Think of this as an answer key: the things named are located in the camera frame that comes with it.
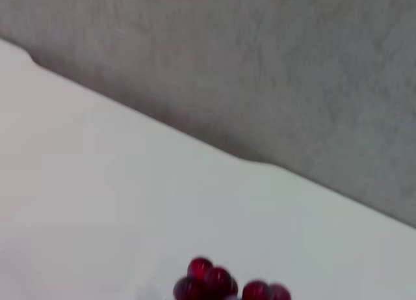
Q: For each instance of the dark red grape bunch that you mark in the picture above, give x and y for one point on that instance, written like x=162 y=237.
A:
x=211 y=280

